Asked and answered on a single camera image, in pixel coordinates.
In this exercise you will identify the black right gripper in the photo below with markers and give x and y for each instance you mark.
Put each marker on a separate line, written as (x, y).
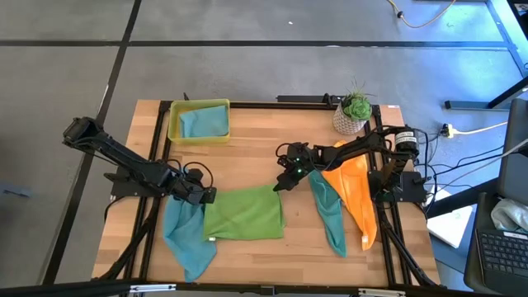
(299, 158)

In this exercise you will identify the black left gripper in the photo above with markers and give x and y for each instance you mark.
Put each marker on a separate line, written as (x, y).
(189, 185)

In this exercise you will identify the green microfiber towel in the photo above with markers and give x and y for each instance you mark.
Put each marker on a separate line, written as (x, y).
(247, 214)

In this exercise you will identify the light blue microfiber towel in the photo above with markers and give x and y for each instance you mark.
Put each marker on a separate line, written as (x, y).
(185, 239)

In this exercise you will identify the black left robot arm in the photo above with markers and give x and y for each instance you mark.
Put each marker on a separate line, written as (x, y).
(123, 154)

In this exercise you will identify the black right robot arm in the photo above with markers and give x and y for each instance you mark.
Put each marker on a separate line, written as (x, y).
(359, 146)

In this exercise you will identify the teal microfiber towel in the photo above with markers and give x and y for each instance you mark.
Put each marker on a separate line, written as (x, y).
(330, 210)

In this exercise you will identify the orange microfiber towel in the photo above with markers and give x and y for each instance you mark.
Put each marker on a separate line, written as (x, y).
(356, 189)

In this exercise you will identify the yellow plastic bin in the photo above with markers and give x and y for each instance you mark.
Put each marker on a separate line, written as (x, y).
(174, 123)

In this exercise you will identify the succulent in triangle-patterned pot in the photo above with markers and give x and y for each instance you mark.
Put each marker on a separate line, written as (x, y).
(354, 111)

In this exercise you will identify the yellow power strip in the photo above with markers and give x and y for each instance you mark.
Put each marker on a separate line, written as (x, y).
(448, 131)

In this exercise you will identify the white flat box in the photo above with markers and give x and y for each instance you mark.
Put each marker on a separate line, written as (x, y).
(449, 227)

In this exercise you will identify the white crumpled cloth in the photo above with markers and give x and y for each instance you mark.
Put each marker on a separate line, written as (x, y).
(509, 214)

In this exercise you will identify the dark grey laptop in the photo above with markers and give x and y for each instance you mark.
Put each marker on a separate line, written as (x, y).
(503, 251)

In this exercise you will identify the black desk leg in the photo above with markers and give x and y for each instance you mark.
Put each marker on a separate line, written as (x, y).
(507, 94)

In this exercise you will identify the black bar bracket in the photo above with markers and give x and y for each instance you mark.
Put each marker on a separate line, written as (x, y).
(307, 99)

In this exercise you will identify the black camera rig rail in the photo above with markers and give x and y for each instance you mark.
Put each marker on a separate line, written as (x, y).
(62, 288)

